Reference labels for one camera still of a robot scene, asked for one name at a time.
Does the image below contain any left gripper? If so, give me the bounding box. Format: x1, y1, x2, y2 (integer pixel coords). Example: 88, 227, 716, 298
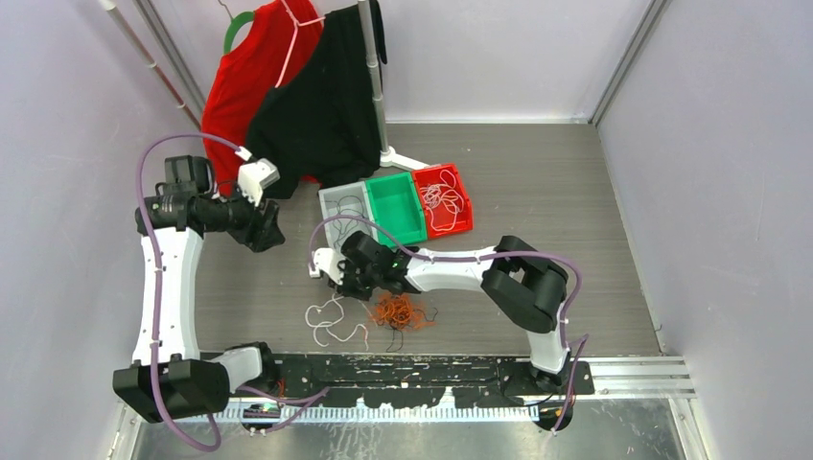
204, 176, 284, 251

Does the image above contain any orange cable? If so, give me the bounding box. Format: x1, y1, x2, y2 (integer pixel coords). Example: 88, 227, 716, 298
368, 291, 436, 333

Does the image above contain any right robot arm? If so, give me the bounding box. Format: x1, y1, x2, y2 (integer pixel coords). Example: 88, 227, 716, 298
310, 231, 578, 394

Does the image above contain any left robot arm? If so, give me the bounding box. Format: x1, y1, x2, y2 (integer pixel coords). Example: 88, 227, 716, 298
112, 155, 285, 424

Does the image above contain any grey plastic bin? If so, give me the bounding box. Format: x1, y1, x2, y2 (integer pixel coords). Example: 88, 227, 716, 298
318, 181, 377, 250

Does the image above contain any green plastic bin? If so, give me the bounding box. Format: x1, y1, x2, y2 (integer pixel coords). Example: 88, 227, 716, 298
364, 172, 428, 245

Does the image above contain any red plastic bin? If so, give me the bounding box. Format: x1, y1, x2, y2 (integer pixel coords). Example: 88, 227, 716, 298
411, 163, 474, 240

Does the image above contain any white clothes rack stand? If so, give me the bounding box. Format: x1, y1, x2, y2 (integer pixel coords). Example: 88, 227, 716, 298
201, 0, 433, 223

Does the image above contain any black t-shirt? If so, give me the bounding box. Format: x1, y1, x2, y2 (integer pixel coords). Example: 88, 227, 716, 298
244, 6, 381, 199

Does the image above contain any red t-shirt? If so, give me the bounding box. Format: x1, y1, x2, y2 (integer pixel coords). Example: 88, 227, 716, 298
200, 0, 325, 198

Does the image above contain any pink hanger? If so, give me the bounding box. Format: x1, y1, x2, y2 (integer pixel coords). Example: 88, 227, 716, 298
273, 0, 325, 88

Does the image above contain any green hanger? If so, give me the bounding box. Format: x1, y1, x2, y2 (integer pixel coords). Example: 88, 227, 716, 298
217, 0, 255, 55

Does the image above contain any red white rod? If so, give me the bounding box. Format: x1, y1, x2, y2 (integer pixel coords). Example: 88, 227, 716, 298
97, 0, 200, 129

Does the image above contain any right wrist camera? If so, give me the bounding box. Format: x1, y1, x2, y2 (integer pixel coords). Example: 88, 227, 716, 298
308, 247, 345, 285

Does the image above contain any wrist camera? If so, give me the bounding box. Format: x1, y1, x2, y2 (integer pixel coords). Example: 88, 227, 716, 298
308, 247, 345, 285
237, 159, 280, 207

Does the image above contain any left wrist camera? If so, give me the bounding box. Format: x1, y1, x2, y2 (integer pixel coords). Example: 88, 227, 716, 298
237, 159, 280, 207

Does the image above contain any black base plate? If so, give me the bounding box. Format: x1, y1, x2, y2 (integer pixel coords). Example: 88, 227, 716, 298
248, 354, 595, 409

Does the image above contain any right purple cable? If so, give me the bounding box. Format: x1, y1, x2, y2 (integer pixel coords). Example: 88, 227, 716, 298
308, 214, 591, 435

